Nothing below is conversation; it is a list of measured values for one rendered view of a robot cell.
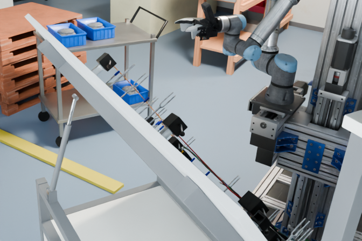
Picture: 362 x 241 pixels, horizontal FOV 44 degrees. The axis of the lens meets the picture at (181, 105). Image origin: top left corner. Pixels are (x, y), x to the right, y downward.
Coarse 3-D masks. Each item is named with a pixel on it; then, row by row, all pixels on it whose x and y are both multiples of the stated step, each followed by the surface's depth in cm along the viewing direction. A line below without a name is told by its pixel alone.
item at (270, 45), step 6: (270, 0) 219; (276, 0) 218; (270, 6) 220; (276, 30) 225; (270, 36) 226; (276, 36) 227; (264, 42) 228; (270, 42) 227; (276, 42) 229; (264, 48) 228; (270, 48) 228; (276, 48) 230; (264, 54) 229; (270, 54) 229; (258, 60) 232; (264, 60) 229; (258, 66) 234; (264, 66) 229; (264, 72) 233
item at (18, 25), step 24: (0, 24) 428; (24, 24) 434; (48, 24) 442; (0, 48) 400; (24, 48) 450; (0, 72) 415; (24, 72) 432; (48, 72) 457; (0, 96) 440; (24, 96) 441
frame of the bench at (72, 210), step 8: (152, 184) 219; (120, 192) 212; (128, 192) 212; (136, 192) 213; (96, 200) 205; (104, 200) 206; (112, 200) 206; (72, 208) 199; (80, 208) 199; (40, 224) 192; (48, 224) 189; (40, 232) 195; (48, 232) 184; (56, 232) 185; (48, 240) 183; (56, 240) 181
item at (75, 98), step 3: (72, 96) 160; (75, 96) 158; (75, 99) 159; (78, 99) 159; (72, 102) 160; (75, 102) 160; (72, 105) 160; (72, 108) 160; (72, 111) 161; (69, 114) 161; (72, 114) 161; (69, 117) 161; (69, 120) 162; (69, 123) 162
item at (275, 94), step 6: (270, 84) 229; (276, 84) 225; (270, 90) 228; (276, 90) 226; (282, 90) 225; (288, 90) 225; (264, 96) 234; (270, 96) 228; (276, 96) 226; (282, 96) 225; (288, 96) 226; (276, 102) 227; (282, 102) 226; (288, 102) 227
